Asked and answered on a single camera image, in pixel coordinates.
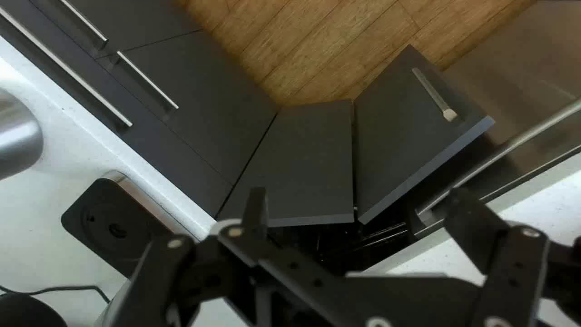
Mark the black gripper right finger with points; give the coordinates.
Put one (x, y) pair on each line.
(514, 273)

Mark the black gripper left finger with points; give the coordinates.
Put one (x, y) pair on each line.
(255, 211)

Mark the dark cabinet door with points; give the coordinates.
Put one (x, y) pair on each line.
(400, 146)
(211, 91)
(142, 18)

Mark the dark corner cabinet panel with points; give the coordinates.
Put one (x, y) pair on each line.
(296, 164)

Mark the dark wide drawer front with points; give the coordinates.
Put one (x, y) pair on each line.
(164, 146)

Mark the stainless steel dishwasher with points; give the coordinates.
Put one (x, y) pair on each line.
(520, 73)

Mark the black rounded object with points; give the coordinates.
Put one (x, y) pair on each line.
(24, 311)

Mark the stainless steel coffee carafe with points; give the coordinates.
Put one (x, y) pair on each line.
(15, 137)

